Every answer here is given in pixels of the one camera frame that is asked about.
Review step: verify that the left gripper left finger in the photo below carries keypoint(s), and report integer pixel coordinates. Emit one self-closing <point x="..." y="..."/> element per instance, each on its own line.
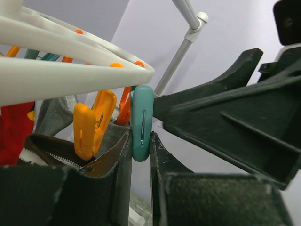
<point x="97" y="194"/>

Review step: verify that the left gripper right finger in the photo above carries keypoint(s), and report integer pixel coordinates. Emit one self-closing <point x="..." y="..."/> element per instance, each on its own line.
<point x="181" y="197"/>

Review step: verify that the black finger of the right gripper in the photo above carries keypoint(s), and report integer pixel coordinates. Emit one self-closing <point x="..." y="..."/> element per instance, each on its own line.
<point x="254" y="127"/>

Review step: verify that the mustard sock striped cuff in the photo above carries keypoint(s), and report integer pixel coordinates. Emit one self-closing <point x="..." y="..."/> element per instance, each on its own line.
<point x="45" y="150"/>

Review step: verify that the orange clothes clip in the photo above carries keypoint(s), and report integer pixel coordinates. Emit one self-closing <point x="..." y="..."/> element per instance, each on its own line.
<point x="123" y="117"/>

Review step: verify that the white round clip hanger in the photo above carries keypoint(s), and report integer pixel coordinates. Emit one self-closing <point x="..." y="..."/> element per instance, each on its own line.
<point x="101" y="65"/>

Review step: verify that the yellow-orange clothes clip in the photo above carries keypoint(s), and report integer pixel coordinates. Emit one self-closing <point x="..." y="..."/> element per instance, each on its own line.
<point x="90" y="124"/>

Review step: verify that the grey hanging sock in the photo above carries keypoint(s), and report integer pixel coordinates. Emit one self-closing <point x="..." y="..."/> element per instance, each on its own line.
<point x="55" y="115"/>

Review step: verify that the red hanging sock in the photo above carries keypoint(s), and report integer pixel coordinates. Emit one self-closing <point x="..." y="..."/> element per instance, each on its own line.
<point x="16" y="123"/>

